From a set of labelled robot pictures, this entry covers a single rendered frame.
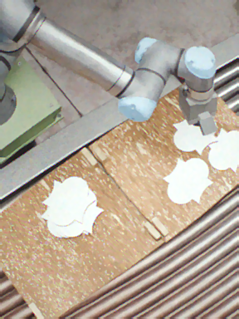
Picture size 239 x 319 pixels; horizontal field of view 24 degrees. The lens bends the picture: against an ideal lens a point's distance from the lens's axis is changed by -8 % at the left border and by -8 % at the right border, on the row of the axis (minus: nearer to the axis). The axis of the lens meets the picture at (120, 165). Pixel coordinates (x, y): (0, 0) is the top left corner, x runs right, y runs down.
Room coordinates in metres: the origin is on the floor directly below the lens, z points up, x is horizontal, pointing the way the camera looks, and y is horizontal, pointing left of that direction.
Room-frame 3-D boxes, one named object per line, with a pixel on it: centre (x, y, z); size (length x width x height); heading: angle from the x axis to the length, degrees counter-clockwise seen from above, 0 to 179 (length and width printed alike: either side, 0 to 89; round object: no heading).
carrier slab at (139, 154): (0.67, -0.18, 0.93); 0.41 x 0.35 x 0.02; 119
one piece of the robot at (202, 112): (0.69, -0.23, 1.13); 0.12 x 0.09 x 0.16; 13
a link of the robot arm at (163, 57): (0.75, -0.13, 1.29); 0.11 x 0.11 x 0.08; 59
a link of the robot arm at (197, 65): (0.72, -0.22, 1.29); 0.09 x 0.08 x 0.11; 59
